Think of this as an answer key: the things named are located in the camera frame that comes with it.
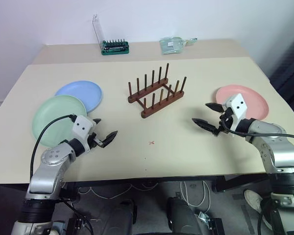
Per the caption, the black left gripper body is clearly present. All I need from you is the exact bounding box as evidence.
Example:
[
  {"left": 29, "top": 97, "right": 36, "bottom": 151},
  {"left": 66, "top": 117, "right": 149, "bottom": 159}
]
[{"left": 87, "top": 132, "right": 104, "bottom": 150}]

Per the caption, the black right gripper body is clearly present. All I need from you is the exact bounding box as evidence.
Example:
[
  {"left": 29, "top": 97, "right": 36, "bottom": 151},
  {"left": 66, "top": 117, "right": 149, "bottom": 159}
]
[{"left": 211, "top": 107, "right": 236, "bottom": 137}]

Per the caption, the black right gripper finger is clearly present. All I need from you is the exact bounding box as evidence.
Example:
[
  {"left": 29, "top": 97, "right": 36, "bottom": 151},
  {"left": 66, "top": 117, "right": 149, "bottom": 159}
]
[
  {"left": 205, "top": 102, "right": 224, "bottom": 114},
  {"left": 191, "top": 118, "right": 218, "bottom": 132}
]

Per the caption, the brown wooden dish rack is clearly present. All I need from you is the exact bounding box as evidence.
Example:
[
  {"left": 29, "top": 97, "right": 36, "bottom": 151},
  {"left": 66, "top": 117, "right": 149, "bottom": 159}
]
[{"left": 127, "top": 63, "right": 188, "bottom": 119}]

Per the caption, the blue plate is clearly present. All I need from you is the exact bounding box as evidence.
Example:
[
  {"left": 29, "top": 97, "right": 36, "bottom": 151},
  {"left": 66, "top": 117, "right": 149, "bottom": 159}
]
[{"left": 54, "top": 80, "right": 104, "bottom": 115}]

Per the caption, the red plate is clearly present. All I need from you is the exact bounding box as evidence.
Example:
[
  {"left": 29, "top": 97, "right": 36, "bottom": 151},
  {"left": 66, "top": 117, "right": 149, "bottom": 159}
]
[{"left": 215, "top": 84, "right": 270, "bottom": 120}]

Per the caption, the green plate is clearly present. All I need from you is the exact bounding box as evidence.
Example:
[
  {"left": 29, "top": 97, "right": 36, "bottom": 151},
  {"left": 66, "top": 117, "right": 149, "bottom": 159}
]
[{"left": 32, "top": 94, "right": 88, "bottom": 148}]

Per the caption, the green screwdriver bit set case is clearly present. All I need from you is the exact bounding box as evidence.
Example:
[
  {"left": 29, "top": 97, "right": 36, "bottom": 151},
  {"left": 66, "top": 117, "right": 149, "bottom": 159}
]
[{"left": 91, "top": 14, "right": 131, "bottom": 56}]

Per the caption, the clear bagged green board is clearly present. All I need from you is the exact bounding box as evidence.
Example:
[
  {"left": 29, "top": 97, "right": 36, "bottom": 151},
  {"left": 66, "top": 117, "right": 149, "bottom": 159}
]
[{"left": 159, "top": 36, "right": 199, "bottom": 55}]

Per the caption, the white shoe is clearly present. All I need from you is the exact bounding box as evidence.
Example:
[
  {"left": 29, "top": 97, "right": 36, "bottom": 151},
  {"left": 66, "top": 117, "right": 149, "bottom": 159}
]
[{"left": 243, "top": 189, "right": 265, "bottom": 214}]

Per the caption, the dark rounded shape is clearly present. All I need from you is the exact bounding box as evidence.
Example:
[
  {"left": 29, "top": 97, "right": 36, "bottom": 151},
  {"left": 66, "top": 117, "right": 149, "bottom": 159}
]
[{"left": 166, "top": 196, "right": 204, "bottom": 235}]

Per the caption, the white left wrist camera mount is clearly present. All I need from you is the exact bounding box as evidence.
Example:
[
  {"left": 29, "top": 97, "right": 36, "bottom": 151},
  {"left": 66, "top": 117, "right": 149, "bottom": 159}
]
[{"left": 72, "top": 116, "right": 97, "bottom": 145}]

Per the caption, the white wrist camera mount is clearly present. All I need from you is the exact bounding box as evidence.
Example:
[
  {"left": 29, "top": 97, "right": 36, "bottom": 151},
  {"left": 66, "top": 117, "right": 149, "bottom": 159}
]
[
  {"left": 72, "top": 116, "right": 97, "bottom": 145},
  {"left": 222, "top": 93, "right": 249, "bottom": 128}
]

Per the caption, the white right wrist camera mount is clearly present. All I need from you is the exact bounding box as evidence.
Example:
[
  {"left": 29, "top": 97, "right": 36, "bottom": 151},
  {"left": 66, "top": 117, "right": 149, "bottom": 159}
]
[{"left": 222, "top": 93, "right": 249, "bottom": 128}]

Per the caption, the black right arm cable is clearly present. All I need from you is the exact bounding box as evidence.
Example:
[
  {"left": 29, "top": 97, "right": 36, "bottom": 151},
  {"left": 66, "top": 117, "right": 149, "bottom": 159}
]
[{"left": 220, "top": 120, "right": 294, "bottom": 142}]

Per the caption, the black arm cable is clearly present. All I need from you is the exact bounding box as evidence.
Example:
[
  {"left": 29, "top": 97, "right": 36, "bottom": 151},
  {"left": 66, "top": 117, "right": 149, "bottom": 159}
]
[
  {"left": 30, "top": 114, "right": 76, "bottom": 178},
  {"left": 220, "top": 120, "right": 294, "bottom": 142}
]

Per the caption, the thin white floor cable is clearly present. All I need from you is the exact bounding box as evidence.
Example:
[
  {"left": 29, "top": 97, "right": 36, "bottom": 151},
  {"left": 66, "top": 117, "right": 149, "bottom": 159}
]
[{"left": 87, "top": 182, "right": 159, "bottom": 199}]

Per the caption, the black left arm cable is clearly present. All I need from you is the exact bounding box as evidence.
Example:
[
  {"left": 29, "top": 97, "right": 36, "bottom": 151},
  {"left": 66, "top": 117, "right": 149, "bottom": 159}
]
[{"left": 30, "top": 114, "right": 76, "bottom": 178}]

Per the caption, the black table frame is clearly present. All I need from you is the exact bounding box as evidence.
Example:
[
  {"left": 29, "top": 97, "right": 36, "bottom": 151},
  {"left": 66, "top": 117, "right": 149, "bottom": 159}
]
[{"left": 62, "top": 174, "right": 269, "bottom": 195}]

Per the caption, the white floor cable loop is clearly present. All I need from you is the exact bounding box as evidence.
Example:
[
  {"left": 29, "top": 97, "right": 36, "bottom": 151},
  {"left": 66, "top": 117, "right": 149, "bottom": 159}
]
[{"left": 179, "top": 180, "right": 212, "bottom": 209}]

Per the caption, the metal caster bracket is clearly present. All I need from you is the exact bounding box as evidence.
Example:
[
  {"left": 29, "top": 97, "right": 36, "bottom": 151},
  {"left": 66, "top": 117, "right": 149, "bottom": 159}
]
[{"left": 197, "top": 211, "right": 223, "bottom": 232}]

